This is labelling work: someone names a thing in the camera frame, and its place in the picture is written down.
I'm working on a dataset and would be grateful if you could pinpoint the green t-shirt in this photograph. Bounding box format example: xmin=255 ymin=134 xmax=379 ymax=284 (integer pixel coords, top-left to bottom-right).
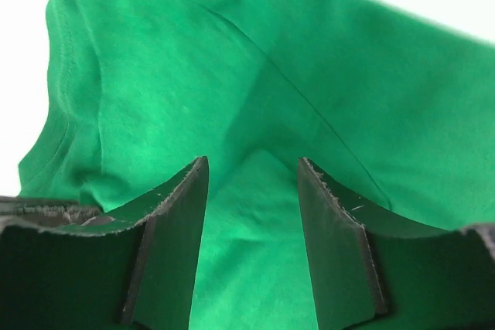
xmin=19 ymin=0 xmax=494 ymax=329

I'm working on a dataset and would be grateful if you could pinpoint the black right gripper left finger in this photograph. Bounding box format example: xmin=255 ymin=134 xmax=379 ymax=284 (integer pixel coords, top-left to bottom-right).
xmin=1 ymin=157 xmax=209 ymax=329

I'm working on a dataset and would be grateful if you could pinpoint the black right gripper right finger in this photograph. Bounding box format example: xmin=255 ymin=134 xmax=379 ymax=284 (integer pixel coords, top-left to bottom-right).
xmin=297 ymin=158 xmax=494 ymax=329

